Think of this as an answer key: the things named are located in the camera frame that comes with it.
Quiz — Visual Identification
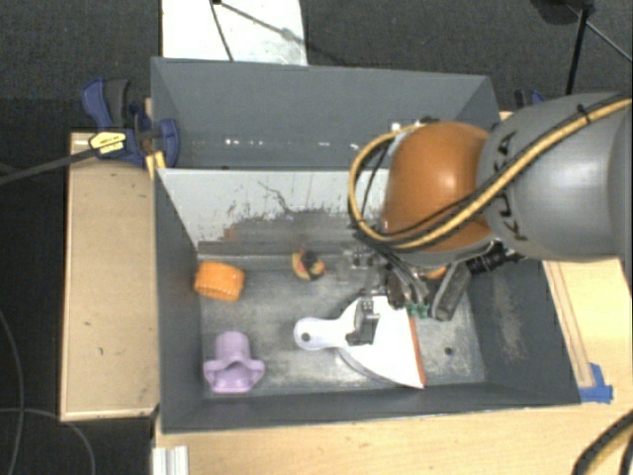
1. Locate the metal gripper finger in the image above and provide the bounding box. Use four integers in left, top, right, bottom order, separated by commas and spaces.
336, 248, 369, 283
345, 298, 381, 347

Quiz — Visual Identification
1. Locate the yellow black red toy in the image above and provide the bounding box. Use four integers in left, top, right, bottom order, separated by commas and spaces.
290, 248, 327, 283

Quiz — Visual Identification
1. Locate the grey metal bin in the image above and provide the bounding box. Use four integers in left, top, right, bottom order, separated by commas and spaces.
149, 55, 583, 435

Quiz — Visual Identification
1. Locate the orange ribbed toy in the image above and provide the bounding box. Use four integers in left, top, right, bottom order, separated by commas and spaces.
193, 260, 246, 303

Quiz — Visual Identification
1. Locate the purple plastic toy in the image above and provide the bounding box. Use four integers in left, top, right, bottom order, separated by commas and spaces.
202, 331, 266, 395

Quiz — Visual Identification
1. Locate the pale wood board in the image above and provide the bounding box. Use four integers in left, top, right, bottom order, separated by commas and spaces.
58, 131, 162, 423

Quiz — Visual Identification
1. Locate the black cylinder on white bracket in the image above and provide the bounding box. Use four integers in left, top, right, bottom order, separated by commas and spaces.
428, 242, 526, 323

